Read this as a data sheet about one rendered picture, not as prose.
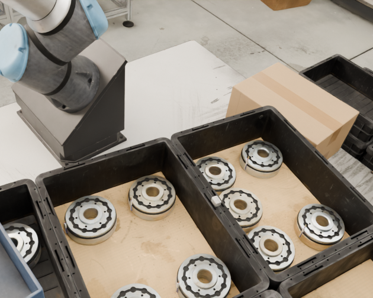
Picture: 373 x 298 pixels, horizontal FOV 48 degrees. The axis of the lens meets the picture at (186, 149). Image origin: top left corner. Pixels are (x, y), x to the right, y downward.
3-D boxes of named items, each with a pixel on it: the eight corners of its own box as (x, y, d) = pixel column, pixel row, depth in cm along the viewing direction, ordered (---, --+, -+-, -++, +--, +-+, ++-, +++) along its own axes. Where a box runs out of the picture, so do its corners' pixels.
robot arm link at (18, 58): (24, 67, 104) (-23, 43, 92) (63, 33, 100) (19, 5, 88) (37, 104, 99) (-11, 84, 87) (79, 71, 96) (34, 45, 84)
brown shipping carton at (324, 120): (338, 150, 132) (359, 112, 120) (298, 184, 120) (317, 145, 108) (266, 100, 145) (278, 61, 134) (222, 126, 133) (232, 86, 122)
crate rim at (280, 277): (166, 142, 96) (167, 135, 95) (269, 110, 109) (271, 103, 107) (270, 291, 74) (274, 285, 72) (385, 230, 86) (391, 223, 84)
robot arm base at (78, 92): (45, 85, 113) (16, 71, 105) (83, 46, 110) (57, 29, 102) (68, 124, 107) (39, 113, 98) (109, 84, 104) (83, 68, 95)
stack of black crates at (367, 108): (270, 145, 210) (296, 72, 178) (306, 123, 226) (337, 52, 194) (334, 198, 191) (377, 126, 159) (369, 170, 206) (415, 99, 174)
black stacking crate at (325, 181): (164, 169, 103) (168, 136, 95) (260, 137, 115) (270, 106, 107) (258, 312, 81) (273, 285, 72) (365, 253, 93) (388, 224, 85)
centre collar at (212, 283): (187, 269, 80) (187, 268, 79) (211, 262, 81) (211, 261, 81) (197, 293, 77) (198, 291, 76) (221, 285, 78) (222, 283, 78)
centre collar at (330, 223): (305, 217, 91) (306, 216, 91) (322, 210, 93) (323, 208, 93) (320, 235, 89) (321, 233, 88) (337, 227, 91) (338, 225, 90)
